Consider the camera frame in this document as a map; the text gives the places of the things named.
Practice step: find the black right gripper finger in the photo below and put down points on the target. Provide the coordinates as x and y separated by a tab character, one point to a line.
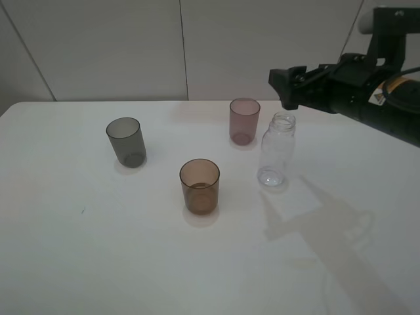
299	75

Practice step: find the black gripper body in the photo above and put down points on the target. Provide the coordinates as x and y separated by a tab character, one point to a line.
351	79

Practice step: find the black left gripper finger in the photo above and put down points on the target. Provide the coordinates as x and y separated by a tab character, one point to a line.
294	95

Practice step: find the clear plastic bottle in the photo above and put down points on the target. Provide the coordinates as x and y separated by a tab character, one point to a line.
277	148

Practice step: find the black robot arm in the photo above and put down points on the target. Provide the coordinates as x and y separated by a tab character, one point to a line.
375	111

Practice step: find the pink translucent plastic cup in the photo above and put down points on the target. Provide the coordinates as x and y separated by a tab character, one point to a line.
244	117

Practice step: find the brown translucent plastic cup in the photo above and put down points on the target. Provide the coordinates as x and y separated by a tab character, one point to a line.
200	185

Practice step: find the grey translucent plastic cup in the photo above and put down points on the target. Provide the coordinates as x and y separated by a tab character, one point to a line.
126	138

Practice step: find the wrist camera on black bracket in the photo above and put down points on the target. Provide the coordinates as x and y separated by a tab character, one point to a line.
388	28

